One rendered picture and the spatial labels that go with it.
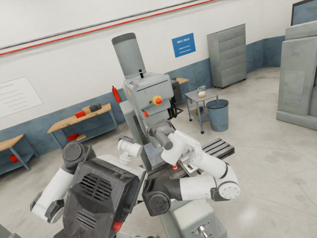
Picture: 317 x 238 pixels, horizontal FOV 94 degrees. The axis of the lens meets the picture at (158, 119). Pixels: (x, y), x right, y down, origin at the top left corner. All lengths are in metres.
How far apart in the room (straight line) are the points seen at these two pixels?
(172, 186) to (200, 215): 0.83
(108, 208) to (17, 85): 5.41
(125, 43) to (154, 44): 4.36
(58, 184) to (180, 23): 5.82
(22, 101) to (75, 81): 1.54
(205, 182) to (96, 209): 0.43
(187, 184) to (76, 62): 5.03
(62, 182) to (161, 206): 0.46
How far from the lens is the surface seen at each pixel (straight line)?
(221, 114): 3.46
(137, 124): 1.62
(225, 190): 0.66
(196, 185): 0.69
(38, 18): 5.63
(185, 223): 1.48
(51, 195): 0.87
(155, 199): 0.66
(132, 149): 0.73
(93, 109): 4.97
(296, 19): 7.83
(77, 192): 0.67
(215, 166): 0.62
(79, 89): 5.42
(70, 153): 0.79
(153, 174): 1.59
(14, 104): 5.99
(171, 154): 0.56
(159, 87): 0.96
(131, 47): 1.30
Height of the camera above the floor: 2.05
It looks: 24 degrees down
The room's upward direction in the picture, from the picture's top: 17 degrees counter-clockwise
